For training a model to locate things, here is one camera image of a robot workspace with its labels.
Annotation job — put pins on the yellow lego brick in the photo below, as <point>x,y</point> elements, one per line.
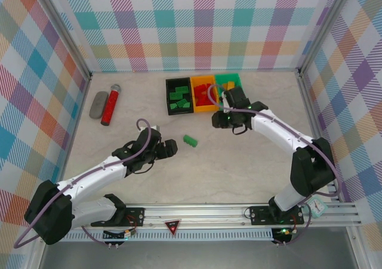
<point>230,85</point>
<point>224,87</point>

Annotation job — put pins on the red lego brick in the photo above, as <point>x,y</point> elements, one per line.
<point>199,88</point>
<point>209,87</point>
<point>200,95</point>
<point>204,101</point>

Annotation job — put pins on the long green lego brick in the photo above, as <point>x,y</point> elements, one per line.
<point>190,140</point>

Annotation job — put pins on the green curved lego brick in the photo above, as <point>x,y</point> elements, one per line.
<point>173,105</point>

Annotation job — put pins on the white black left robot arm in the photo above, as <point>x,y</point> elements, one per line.
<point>98,173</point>

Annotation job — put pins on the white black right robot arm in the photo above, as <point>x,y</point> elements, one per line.
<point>277,129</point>

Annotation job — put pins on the yellow plastic bin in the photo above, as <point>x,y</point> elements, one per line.
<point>206,109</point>

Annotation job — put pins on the green plastic bin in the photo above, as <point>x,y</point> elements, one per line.
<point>226,78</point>

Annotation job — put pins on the black plastic bin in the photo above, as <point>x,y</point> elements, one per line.
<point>191,99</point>

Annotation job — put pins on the red cylinder bottle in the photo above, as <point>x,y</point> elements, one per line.
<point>110,108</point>

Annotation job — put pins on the long green lego plate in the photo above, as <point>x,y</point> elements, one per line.
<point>181,89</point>

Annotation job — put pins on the grey oval case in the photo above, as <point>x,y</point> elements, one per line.
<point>98,105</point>

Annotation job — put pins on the black red triangle sign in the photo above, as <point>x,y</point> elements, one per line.
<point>173,225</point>

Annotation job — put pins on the small teal alarm clock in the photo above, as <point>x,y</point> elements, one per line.
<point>317,206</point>

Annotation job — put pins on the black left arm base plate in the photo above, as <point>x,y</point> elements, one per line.
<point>135,216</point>

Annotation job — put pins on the aluminium mounting rail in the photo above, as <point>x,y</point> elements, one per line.
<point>194,215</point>

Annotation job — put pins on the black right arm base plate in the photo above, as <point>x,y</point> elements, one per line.
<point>262,215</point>

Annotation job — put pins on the aluminium frame post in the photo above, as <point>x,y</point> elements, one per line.
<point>325,27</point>
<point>64,30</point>

